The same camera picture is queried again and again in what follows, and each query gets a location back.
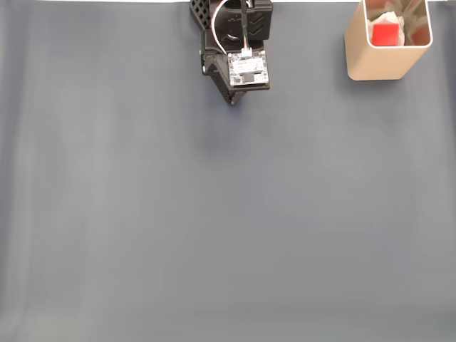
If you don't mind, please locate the red cube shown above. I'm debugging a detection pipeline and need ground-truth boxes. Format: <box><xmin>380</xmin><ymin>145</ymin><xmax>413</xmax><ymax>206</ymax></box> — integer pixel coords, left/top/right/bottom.
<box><xmin>371</xmin><ymin>23</ymin><xmax>400</xmax><ymax>47</ymax></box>

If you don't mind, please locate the beige rounded box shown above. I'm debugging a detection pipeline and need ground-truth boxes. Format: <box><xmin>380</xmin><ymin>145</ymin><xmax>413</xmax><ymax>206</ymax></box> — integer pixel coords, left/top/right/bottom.
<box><xmin>343</xmin><ymin>0</ymin><xmax>435</xmax><ymax>81</ymax></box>

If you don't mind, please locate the grey table mat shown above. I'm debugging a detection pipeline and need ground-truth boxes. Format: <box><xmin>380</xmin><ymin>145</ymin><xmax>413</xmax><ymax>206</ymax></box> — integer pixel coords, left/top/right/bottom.
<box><xmin>0</xmin><ymin>1</ymin><xmax>456</xmax><ymax>342</ymax></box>

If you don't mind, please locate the white crumpled tissue paper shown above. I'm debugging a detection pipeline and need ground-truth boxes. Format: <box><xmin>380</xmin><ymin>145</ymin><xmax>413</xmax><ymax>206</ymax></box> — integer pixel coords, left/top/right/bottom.
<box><xmin>366</xmin><ymin>10</ymin><xmax>407</xmax><ymax>48</ymax></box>

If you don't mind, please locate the white red servo cable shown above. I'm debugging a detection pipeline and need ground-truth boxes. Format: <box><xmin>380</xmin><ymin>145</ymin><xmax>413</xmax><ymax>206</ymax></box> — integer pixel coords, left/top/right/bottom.
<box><xmin>211</xmin><ymin>0</ymin><xmax>234</xmax><ymax>55</ymax></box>

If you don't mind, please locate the camera circuit board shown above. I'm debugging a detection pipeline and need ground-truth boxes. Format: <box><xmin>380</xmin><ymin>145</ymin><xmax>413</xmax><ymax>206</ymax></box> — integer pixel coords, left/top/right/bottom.
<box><xmin>227</xmin><ymin>50</ymin><xmax>268</xmax><ymax>88</ymax></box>

